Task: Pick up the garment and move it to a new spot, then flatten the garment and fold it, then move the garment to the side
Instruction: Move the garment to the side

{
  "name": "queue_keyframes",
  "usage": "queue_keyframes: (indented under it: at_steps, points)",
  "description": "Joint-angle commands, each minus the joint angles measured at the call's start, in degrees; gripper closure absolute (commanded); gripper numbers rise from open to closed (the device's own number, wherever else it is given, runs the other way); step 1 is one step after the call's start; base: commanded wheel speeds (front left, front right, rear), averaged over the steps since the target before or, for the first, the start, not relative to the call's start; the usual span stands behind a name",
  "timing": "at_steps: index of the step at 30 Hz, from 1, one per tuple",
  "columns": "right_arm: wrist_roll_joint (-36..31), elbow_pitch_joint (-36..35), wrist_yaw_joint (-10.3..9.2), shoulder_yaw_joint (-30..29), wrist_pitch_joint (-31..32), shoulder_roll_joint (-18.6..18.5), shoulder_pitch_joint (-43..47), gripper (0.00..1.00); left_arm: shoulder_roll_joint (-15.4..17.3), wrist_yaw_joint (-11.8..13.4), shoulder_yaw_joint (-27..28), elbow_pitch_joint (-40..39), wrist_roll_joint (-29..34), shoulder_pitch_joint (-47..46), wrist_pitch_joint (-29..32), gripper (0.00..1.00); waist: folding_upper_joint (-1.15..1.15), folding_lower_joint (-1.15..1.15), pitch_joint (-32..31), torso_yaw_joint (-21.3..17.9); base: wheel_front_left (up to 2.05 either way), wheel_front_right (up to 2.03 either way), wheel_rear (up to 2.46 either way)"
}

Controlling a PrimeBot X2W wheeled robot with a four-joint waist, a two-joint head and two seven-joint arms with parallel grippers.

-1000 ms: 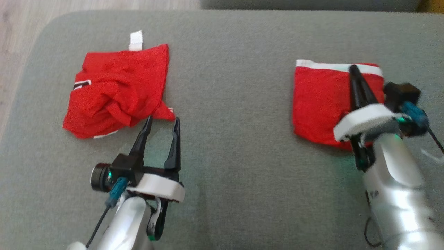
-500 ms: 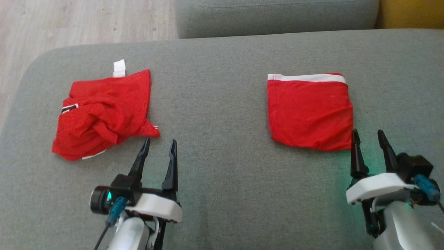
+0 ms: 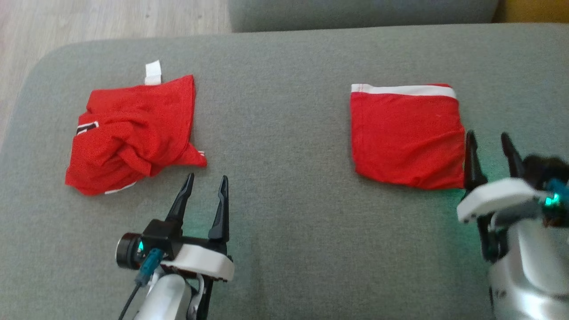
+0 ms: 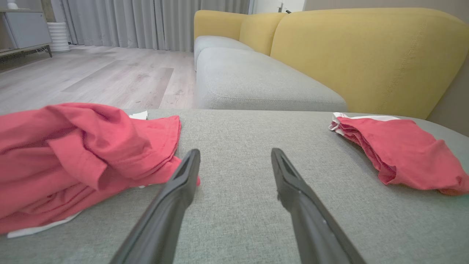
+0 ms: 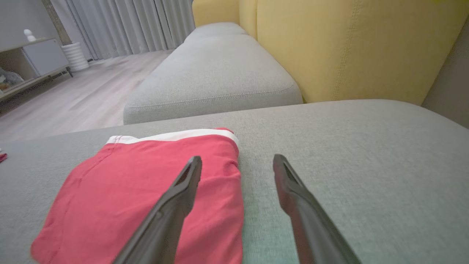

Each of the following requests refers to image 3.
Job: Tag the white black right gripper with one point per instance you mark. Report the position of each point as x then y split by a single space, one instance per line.
498 198

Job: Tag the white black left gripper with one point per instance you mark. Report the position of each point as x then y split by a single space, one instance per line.
200 262

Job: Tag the red shorts with white band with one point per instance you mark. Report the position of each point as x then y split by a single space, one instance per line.
404 138

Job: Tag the red jersey with black lettering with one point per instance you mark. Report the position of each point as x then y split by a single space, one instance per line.
133 129

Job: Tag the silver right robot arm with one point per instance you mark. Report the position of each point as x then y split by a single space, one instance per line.
533 266

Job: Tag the grey fabric sofa seat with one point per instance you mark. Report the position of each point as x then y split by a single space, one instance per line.
289 133

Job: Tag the yellow cushion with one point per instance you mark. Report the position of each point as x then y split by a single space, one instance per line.
533 10

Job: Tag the grey fabric sofa cushion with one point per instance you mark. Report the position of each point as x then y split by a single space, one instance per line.
355 13

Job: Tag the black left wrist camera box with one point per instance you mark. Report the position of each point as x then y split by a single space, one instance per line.
162 235

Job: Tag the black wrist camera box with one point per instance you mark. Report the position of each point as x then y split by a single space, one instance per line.
546 169
162 235

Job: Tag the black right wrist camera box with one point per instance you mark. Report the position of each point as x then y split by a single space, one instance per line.
546 169

